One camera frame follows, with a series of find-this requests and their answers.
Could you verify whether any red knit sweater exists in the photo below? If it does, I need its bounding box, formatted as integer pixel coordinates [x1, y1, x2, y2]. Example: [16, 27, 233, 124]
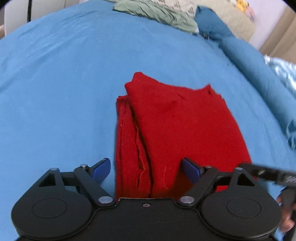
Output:
[115, 72, 253, 200]

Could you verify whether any green pillow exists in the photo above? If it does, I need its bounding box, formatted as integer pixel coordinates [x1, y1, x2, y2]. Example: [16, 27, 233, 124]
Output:
[112, 0, 200, 35]

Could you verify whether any white and grey wardrobe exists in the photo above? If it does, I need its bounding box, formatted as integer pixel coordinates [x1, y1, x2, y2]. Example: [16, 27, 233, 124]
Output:
[4, 0, 81, 36]

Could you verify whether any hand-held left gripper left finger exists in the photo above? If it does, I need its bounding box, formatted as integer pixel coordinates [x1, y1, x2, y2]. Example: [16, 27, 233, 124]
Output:
[38, 158, 116, 207]

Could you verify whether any person's right hand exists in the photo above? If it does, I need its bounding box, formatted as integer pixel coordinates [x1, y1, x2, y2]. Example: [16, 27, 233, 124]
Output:
[276, 191, 296, 233]

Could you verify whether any beige quilted headboard cover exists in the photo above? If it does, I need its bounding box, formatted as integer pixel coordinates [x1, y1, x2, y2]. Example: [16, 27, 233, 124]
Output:
[159, 0, 256, 42]

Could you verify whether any pale pink plush toy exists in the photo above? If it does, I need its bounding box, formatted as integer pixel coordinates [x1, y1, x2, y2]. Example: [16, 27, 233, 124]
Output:
[245, 6, 256, 23]

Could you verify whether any beige curtain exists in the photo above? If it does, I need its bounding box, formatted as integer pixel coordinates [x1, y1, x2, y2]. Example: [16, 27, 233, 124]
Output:
[258, 6, 296, 63]

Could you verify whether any dark blue pillow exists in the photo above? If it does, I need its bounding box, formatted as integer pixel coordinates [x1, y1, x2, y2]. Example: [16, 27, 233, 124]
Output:
[195, 6, 234, 42]

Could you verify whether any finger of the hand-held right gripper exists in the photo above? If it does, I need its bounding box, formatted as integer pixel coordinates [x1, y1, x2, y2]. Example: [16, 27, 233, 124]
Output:
[239, 163, 278, 183]

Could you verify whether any blue rolled duvet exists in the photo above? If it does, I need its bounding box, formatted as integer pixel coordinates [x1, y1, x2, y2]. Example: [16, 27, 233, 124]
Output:
[219, 36, 296, 149]

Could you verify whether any light blue blanket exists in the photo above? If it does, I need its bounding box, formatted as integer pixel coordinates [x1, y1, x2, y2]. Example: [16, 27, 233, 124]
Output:
[263, 54, 296, 91]

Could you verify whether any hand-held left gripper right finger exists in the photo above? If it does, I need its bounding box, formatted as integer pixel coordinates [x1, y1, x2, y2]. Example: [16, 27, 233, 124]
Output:
[177, 158, 257, 207]

